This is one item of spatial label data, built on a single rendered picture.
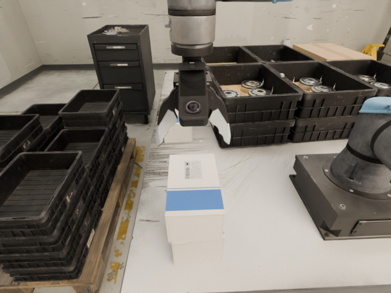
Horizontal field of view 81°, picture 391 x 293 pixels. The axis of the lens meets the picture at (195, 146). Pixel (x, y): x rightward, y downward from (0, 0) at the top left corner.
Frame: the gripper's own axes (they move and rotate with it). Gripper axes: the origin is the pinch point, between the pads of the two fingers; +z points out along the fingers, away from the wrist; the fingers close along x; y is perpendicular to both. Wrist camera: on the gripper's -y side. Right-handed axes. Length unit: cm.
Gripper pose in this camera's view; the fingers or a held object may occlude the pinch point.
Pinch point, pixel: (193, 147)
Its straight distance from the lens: 48.4
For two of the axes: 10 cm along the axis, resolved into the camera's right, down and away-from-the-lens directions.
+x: -10.0, 0.3, -0.3
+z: 0.0, 8.2, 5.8
